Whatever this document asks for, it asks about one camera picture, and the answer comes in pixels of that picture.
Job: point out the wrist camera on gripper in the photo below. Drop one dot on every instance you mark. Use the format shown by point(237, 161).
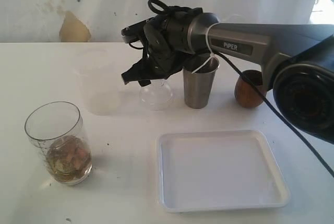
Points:
point(134, 33)

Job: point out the white rectangular tray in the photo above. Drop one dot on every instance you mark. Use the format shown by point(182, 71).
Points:
point(225, 170)

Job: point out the stainless steel cup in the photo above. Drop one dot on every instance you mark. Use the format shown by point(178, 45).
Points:
point(198, 76)

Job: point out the brown wooden bowl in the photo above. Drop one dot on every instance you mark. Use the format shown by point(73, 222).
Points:
point(244, 94)

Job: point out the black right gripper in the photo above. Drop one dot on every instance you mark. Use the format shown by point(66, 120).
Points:
point(159, 60)

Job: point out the frosted translucent plastic container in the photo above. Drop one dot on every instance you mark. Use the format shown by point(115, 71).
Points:
point(97, 81)

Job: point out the clear plastic measuring cup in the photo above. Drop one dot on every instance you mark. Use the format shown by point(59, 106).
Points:
point(56, 130)

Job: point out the clear plastic dome lid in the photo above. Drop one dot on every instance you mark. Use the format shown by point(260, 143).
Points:
point(157, 96)

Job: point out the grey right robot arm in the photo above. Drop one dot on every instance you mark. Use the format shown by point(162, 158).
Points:
point(296, 60)

